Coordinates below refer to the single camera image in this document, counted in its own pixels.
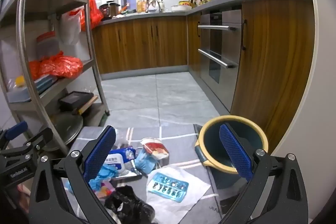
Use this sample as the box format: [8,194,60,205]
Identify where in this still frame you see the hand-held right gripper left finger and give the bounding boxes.
[28,126,117,224]

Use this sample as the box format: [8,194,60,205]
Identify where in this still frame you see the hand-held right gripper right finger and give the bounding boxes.
[219,123,309,224]

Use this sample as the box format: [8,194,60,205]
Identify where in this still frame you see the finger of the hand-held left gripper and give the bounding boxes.
[0,121,28,151]
[0,127,54,162]

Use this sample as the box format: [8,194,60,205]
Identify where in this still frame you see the teal bin with yellow rim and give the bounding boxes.
[195,115,269,189]

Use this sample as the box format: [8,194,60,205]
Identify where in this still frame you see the clear plastic bag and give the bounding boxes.
[113,130,144,181]

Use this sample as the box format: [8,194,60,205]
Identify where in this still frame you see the blue face mask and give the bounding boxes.
[135,147,162,174]

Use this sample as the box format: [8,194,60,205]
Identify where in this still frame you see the white paper towel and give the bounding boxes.
[146,164,212,223]

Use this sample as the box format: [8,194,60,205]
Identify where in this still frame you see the white blue wet wipes pack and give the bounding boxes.
[105,147,137,174]

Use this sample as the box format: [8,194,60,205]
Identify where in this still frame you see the blue glove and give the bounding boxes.
[88,162,118,190]

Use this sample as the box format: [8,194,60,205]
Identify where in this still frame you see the round metal pot lid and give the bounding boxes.
[43,112,85,151]

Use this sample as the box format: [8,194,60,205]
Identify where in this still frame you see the clear lidded plastic box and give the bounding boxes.
[5,76,36,103]

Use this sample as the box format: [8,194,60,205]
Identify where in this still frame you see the wooden board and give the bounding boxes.
[72,95,100,116]

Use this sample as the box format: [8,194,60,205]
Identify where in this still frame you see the grey checked floor mat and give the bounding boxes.
[63,123,252,224]

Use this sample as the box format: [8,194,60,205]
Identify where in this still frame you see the metal shelf rack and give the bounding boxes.
[0,0,111,159]

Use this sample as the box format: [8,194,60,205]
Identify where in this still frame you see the black plastic bag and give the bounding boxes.
[104,185,156,224]

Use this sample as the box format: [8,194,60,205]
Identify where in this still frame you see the black box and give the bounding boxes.
[58,91,95,112]

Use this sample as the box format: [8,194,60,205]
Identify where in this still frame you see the red white food packet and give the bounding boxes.
[140,138,170,161]

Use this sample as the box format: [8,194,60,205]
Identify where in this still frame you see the blue flat box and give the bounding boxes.
[34,74,58,95]

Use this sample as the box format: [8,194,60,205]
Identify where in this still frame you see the teal plastic blister pack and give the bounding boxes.
[147,172,189,203]

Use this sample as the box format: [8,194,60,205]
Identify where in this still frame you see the crumpled red plastic bag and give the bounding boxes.
[29,51,84,79]

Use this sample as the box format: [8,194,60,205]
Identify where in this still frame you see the plastic container with red lid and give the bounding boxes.
[35,31,63,60]

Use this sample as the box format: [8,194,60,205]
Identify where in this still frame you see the stainless built-in oven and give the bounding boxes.
[197,7,242,112]

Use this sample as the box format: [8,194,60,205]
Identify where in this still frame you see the white plastic bag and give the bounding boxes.
[59,7,82,46]

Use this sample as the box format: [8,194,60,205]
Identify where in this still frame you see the wooden kitchen cabinets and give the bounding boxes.
[92,0,315,156]

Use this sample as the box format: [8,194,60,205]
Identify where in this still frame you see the hanging red plastic bag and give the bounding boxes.
[80,0,104,31]

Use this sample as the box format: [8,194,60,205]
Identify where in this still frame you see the dark rice cooker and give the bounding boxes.
[99,0,121,19]

